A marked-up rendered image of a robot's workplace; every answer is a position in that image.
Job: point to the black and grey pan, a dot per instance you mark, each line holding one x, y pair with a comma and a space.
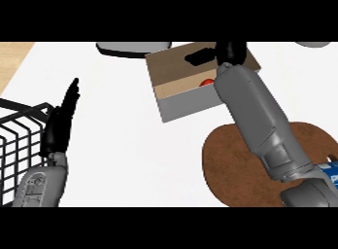
133, 48

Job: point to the grey round object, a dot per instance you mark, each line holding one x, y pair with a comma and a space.
311, 44

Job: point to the cardboard box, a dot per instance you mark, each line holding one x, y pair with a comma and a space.
180, 81

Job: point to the round brown cutting board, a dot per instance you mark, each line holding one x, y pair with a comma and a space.
233, 168

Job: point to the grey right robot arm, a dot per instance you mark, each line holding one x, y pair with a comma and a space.
267, 129

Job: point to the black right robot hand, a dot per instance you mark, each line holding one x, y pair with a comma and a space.
229, 52

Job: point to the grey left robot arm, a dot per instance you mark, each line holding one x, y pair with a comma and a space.
39, 184

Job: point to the red tomato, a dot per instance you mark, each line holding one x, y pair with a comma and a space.
207, 83

